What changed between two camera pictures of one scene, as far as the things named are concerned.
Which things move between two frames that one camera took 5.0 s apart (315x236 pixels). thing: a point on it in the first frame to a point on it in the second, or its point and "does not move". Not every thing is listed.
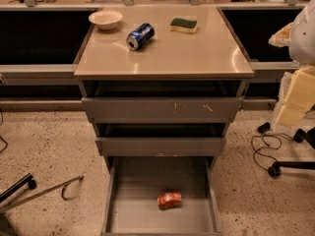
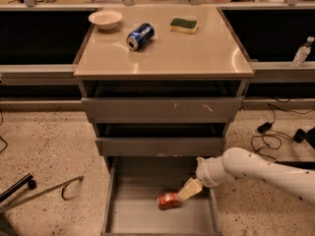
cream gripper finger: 296,96 to 210,172
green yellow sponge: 187,26 does not move
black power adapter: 264,127 does not move
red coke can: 168,200 does not move
